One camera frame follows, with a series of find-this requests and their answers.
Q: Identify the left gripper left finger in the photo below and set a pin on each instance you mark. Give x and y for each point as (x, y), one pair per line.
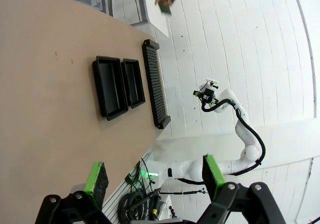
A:
(96, 184)

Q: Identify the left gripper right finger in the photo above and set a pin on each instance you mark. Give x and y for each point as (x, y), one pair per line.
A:
(212, 176)

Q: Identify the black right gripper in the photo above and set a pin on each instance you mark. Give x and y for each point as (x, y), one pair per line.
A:
(207, 94)

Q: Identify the green circuit board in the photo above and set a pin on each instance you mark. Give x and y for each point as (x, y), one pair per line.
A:
(166, 9)

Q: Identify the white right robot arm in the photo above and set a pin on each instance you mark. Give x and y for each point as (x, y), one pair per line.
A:
(247, 154)

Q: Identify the small black ESD tray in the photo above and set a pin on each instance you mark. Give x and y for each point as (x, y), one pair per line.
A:
(132, 84)

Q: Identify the large black ESD tray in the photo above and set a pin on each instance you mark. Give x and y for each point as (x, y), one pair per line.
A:
(110, 89)

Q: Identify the black slotted board rack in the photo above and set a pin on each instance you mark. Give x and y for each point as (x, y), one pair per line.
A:
(155, 84)

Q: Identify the white side table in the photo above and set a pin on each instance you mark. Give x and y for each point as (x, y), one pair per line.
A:
(157, 14)

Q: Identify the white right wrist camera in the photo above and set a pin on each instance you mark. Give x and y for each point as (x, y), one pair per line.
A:
(212, 82)

